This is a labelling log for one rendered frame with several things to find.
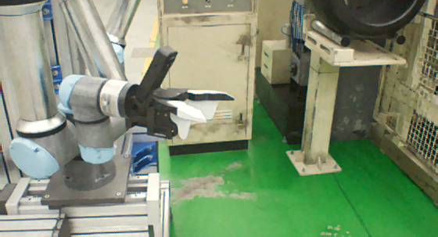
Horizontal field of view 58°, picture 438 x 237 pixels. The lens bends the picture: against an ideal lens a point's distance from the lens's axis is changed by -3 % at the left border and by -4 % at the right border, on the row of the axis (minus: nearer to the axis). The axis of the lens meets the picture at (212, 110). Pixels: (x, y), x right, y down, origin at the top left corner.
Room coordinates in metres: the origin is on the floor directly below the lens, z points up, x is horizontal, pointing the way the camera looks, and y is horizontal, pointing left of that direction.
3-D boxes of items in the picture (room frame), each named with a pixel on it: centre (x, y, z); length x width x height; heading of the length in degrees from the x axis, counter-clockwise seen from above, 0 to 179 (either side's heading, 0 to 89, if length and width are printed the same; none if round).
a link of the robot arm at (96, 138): (0.79, 0.25, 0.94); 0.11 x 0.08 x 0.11; 159
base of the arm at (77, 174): (0.96, 0.35, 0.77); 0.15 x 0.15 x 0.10
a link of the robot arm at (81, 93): (0.78, 0.26, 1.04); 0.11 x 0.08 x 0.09; 69
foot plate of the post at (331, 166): (2.16, -0.64, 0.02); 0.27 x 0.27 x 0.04; 9
